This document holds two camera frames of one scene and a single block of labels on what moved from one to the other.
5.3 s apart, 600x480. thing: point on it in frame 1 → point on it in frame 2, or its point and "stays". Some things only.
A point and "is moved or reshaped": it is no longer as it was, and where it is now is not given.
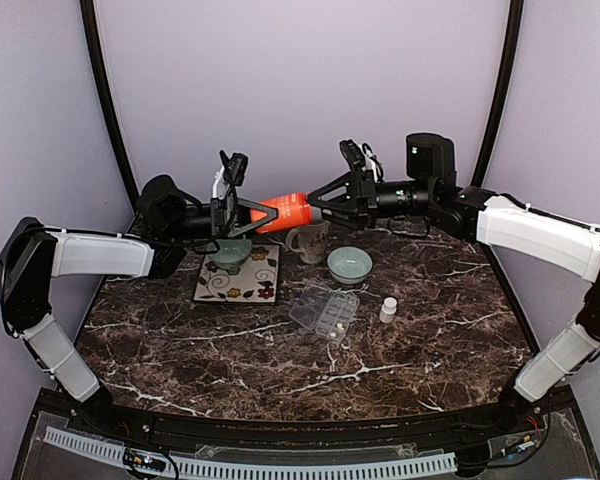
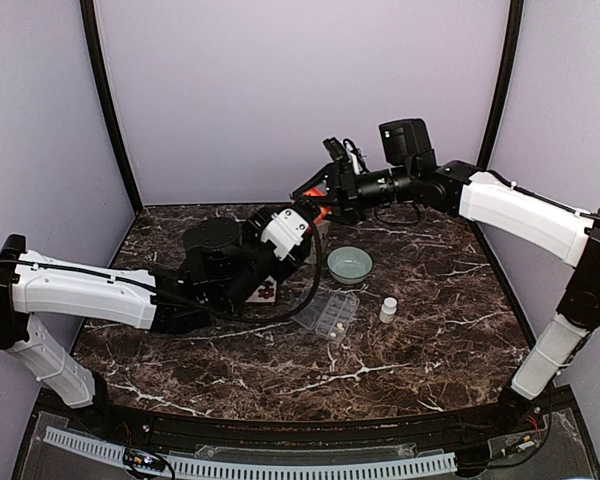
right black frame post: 506,89 stays
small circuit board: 142,461 stays
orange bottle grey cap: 293,210 is moved or reshaped
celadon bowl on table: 349,264 stays
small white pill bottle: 388,310 stays
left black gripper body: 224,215 → 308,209
